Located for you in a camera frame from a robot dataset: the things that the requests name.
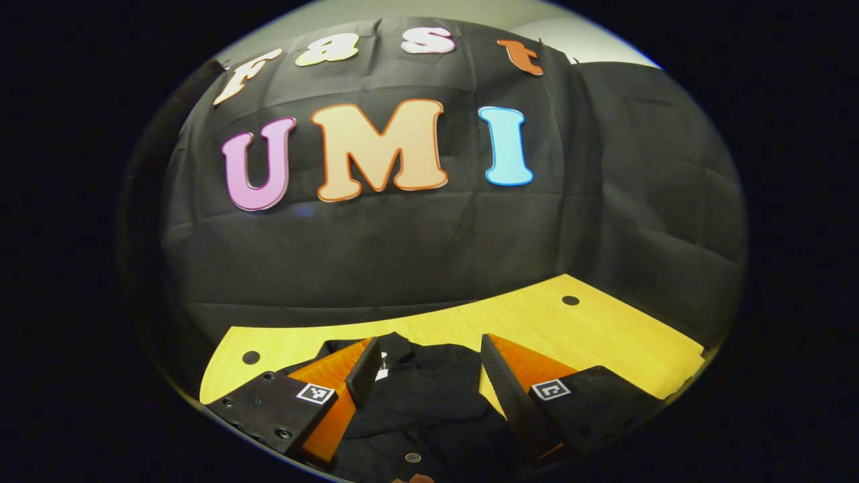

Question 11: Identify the black button shirt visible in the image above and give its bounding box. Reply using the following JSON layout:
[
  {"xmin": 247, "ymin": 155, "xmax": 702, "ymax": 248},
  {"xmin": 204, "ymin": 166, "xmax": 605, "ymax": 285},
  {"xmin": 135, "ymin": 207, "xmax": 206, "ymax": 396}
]
[{"xmin": 282, "ymin": 332, "xmax": 538, "ymax": 483}]

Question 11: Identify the black backdrop cloth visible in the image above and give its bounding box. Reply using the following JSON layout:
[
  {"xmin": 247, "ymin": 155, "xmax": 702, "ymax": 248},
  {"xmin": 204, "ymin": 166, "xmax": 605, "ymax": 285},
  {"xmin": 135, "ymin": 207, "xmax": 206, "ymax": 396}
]
[{"xmin": 121, "ymin": 17, "xmax": 749, "ymax": 403}]

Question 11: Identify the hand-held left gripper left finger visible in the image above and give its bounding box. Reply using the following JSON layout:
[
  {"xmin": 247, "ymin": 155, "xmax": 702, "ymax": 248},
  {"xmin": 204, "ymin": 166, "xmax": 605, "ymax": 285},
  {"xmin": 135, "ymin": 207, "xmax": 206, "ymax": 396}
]
[{"xmin": 207, "ymin": 337, "xmax": 382, "ymax": 465}]

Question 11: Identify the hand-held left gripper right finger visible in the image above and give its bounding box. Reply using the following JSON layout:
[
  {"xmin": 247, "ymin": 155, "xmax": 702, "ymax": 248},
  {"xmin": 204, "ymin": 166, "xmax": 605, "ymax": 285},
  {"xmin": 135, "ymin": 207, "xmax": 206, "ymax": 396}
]
[{"xmin": 481, "ymin": 333, "xmax": 665, "ymax": 465}]

